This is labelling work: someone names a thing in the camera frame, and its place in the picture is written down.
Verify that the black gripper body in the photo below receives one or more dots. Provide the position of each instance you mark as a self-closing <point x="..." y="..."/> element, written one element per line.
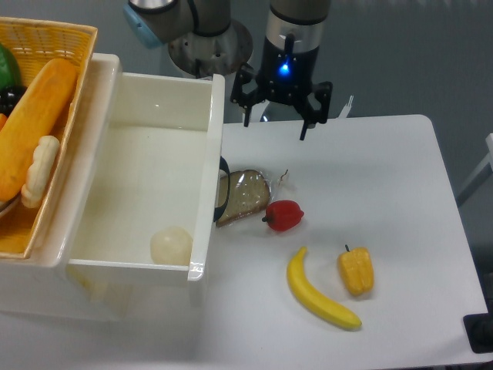
<point x="286" y="77"/>

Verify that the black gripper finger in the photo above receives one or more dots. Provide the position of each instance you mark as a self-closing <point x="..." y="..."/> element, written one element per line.
<point x="246" y="91"/>
<point x="316" y="106"/>

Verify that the white drawer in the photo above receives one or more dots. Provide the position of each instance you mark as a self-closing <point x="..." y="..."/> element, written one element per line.
<point x="158" y="166"/>

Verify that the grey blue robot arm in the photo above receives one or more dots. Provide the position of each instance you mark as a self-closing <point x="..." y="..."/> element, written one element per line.
<point x="298" y="25"/>

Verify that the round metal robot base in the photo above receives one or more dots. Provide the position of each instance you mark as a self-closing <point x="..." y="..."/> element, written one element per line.
<point x="197" y="56"/>

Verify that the white drawer cabinet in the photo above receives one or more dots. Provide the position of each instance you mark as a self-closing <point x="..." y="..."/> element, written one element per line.
<point x="45" y="284"/>

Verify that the bagged brown bread slice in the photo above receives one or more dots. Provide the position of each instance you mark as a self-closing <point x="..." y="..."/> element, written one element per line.
<point x="247" y="192"/>

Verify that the red toy pepper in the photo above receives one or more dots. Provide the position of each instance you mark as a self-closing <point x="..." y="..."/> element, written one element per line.
<point x="283" y="215"/>

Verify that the orange toy pepper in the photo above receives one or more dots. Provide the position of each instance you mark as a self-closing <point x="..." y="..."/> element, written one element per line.
<point x="356" y="270"/>

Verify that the white round bun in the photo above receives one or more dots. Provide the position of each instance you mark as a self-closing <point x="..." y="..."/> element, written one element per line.
<point x="171" y="246"/>

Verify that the cream toy croissant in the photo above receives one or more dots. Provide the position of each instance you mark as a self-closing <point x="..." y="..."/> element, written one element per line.
<point x="39" y="172"/>

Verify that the yellow wicker basket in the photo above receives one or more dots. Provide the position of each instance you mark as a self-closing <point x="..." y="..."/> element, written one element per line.
<point x="34" y="43"/>

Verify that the orange baguette loaf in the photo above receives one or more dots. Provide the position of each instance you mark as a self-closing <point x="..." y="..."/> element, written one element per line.
<point x="33" y="117"/>

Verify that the yellow toy banana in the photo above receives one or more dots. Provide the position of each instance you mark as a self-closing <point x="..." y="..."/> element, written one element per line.
<point x="314" y="301"/>

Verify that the green toy pepper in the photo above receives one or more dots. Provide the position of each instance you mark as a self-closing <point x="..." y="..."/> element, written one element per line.
<point x="9" y="70"/>

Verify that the black toy grapes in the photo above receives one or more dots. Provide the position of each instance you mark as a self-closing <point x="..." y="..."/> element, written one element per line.
<point x="9" y="97"/>

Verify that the black device at edge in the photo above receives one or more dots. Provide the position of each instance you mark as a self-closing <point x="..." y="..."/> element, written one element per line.
<point x="479" y="331"/>

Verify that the white table leg frame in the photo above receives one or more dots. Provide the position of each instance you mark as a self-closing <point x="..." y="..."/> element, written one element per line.
<point x="477" y="177"/>

